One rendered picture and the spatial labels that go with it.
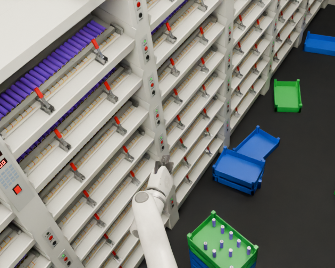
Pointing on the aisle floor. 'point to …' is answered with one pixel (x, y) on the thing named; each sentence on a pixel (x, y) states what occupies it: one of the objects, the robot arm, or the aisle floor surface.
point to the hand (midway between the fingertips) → (167, 162)
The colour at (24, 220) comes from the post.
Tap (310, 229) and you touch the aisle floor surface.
